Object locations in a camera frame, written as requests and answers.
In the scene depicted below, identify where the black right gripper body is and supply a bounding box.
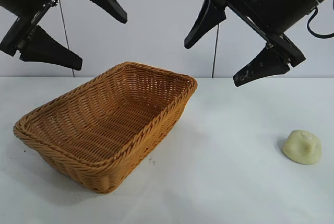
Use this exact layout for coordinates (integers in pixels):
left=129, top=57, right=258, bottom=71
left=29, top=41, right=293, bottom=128
left=206, top=0, right=334, bottom=68

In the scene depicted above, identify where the woven wicker basket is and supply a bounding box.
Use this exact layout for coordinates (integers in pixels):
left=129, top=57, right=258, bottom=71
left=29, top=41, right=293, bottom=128
left=13, top=61, right=198, bottom=194

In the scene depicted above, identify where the pale yellow egg yolk pastry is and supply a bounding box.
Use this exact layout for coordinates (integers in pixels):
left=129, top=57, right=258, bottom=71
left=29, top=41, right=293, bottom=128
left=281, top=129, right=322, bottom=166

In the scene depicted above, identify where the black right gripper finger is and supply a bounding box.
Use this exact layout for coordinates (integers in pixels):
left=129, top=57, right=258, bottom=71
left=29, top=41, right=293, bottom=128
left=184, top=0, right=227, bottom=50
left=233, top=42, right=291, bottom=88

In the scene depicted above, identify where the thick black gripper cable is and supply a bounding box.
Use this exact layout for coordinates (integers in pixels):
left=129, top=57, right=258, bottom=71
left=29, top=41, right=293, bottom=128
left=306, top=6, right=334, bottom=38

